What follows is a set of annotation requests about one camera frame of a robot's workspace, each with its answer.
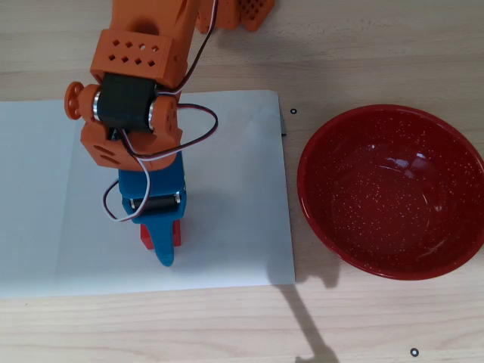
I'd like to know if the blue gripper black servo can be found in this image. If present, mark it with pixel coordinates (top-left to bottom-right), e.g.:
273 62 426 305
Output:
117 152 189 268

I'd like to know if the red speckled bowl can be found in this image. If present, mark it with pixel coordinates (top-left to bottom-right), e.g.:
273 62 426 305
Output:
296 104 484 281

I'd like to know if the white paper sheet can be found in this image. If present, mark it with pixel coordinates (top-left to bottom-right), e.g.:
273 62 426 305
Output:
0 89 296 301

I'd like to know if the red cube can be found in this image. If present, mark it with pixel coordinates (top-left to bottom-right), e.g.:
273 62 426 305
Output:
140 221 183 251

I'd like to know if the white red black gripper cable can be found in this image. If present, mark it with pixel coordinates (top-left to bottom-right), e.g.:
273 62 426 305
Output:
102 102 220 224

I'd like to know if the white red black arm cable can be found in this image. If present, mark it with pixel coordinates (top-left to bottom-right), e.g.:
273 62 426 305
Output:
154 0 221 98

